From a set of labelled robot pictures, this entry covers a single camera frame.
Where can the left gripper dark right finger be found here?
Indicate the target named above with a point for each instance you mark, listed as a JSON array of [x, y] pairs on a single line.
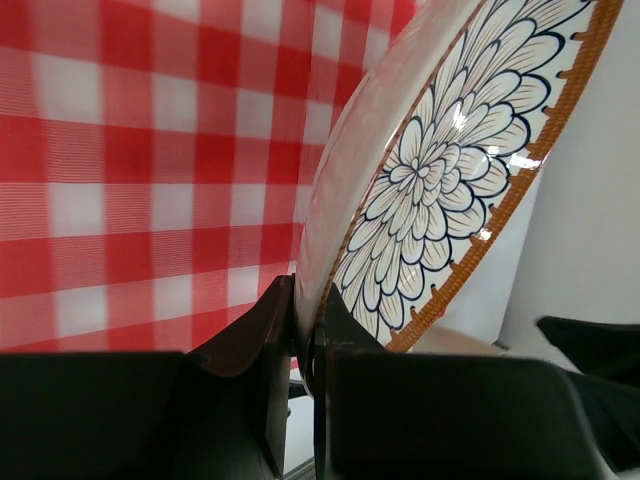
[[334, 376]]

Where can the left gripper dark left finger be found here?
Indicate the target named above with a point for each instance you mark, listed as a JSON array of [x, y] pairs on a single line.
[[235, 395]]

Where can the floral patterned ceramic plate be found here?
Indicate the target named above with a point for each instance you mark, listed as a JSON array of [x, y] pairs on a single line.
[[431, 156]]

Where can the red white checkered cloth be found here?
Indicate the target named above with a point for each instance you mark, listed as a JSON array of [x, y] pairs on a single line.
[[157, 158]]

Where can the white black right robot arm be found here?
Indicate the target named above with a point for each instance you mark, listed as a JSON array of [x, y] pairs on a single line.
[[607, 381]]

